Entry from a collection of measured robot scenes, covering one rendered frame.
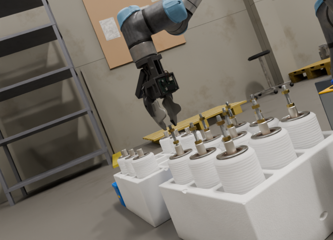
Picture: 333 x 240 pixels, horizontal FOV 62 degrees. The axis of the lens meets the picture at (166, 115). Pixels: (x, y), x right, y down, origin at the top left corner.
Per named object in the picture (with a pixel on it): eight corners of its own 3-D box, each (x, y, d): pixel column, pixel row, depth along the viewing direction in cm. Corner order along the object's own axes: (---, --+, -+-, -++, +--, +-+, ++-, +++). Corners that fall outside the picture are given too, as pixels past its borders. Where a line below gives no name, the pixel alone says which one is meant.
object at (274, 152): (275, 194, 75) (251, 133, 75) (312, 189, 70) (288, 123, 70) (269, 213, 67) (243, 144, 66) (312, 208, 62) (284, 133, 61)
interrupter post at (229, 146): (234, 152, 64) (228, 138, 64) (240, 152, 62) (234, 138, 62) (225, 156, 63) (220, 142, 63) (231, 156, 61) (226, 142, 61)
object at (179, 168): (223, 204, 82) (201, 148, 81) (197, 220, 78) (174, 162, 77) (206, 199, 90) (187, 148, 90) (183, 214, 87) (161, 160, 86)
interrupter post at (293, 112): (302, 116, 73) (297, 104, 72) (294, 120, 72) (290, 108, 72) (296, 116, 75) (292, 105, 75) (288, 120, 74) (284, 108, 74)
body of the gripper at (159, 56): (160, 98, 75) (143, 56, 75) (145, 105, 82) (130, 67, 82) (181, 90, 79) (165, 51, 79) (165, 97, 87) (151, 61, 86)
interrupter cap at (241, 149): (236, 147, 67) (235, 144, 67) (255, 147, 60) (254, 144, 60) (210, 160, 65) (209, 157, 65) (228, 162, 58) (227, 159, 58)
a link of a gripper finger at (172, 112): (184, 123, 80) (169, 95, 79) (173, 126, 85) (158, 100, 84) (191, 119, 82) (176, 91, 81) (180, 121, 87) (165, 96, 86)
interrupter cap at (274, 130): (254, 134, 73) (253, 131, 73) (284, 126, 69) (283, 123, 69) (248, 143, 67) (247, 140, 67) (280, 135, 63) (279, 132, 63)
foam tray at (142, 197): (190, 173, 153) (178, 144, 152) (233, 180, 118) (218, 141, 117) (126, 208, 137) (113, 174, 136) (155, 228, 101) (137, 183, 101)
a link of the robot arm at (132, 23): (136, -1, 75) (109, 13, 78) (150, 37, 76) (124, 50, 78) (145, 6, 83) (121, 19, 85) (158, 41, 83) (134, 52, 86)
